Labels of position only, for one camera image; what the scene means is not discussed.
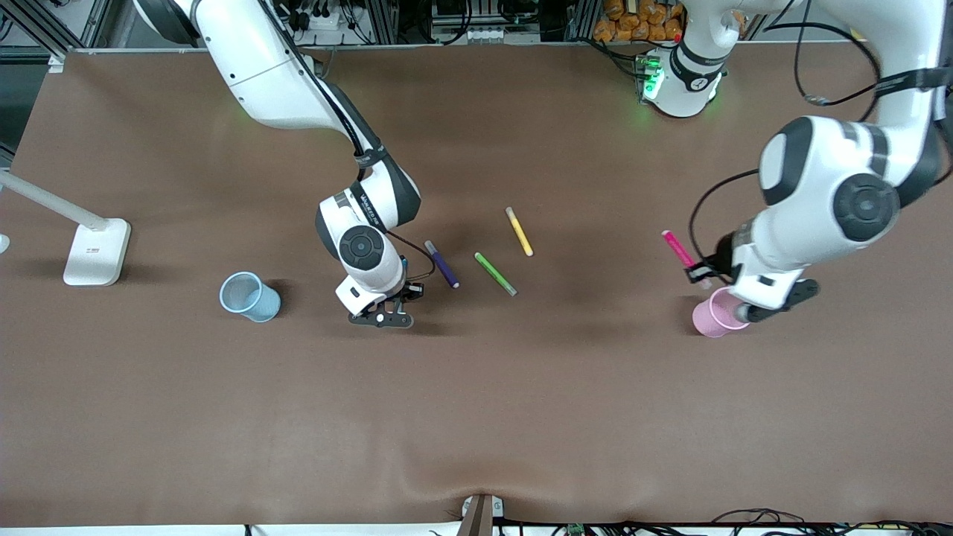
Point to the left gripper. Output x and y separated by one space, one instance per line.
723 251

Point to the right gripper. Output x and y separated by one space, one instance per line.
410 291

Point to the pink marker pen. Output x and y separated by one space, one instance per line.
679 249

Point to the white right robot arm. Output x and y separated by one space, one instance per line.
260 74

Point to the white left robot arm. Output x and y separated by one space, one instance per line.
811 186

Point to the purple marker pen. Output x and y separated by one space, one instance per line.
443 266

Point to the pink plastic cup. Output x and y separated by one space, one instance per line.
707 320

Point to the green marker pen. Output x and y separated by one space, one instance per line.
493 272

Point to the yellow marker pen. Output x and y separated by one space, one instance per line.
519 231

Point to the light blue plastic cup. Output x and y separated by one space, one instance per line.
260 307

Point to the orange snack packages pile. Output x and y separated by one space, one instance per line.
633 26

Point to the white terminal block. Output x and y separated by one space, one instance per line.
484 34

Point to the white power strip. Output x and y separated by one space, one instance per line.
331 21

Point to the white stand with pole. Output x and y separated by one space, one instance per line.
93 257

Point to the grey metal mount bracket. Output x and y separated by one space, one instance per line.
476 521

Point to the upright aluminium frame post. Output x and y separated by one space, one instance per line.
386 22
584 21

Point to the slanted aluminium frame strut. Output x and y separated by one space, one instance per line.
45 26

